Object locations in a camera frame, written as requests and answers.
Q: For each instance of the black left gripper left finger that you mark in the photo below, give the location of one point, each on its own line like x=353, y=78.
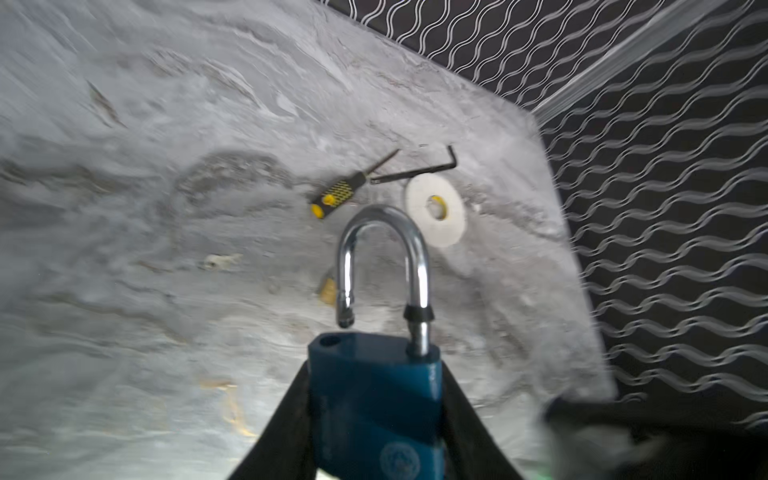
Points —
x=284, y=450

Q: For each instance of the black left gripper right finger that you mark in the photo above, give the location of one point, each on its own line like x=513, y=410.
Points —
x=470, y=450

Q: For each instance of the blue padlock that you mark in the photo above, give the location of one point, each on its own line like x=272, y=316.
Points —
x=376, y=400

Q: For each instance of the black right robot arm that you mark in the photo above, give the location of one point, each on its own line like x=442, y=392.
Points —
x=613, y=440

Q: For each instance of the black hex key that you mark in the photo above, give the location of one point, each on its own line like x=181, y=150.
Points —
x=452, y=164

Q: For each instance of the small brass padlock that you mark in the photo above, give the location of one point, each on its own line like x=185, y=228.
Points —
x=327, y=289

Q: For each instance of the white tape roll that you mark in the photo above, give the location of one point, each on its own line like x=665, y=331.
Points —
x=436, y=207

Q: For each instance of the yellow black screwdriver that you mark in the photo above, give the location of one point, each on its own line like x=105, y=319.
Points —
x=332, y=197

